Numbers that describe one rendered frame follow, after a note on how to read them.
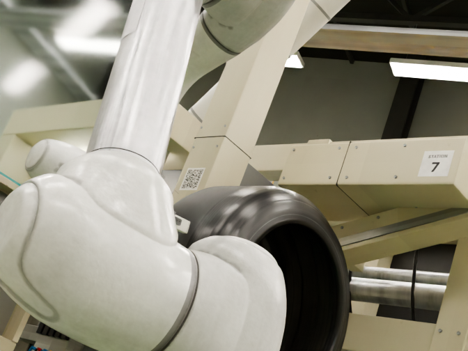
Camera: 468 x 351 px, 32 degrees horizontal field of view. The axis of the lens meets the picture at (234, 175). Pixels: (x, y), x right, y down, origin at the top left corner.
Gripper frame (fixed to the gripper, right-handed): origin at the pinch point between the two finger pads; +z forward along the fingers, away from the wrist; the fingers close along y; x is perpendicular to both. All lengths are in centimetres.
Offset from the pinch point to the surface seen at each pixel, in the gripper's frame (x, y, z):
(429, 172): -35, -29, 57
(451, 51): -293, 193, 415
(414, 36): -297, 216, 390
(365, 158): -40, -7, 57
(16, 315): 28, 54, 0
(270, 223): -6.5, -12.6, 17.8
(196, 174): -24.2, 30.5, 28.8
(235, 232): -1.0, -11.1, 8.6
